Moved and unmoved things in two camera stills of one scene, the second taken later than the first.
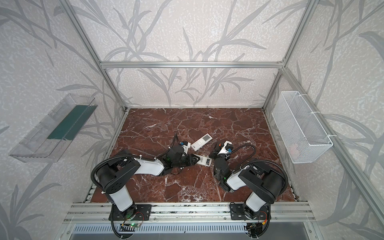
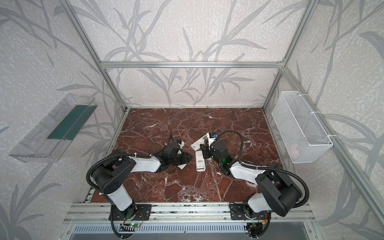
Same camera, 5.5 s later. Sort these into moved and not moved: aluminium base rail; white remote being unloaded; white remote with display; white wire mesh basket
Moved: white remote being unloaded
Not moved: white wire mesh basket; white remote with display; aluminium base rail
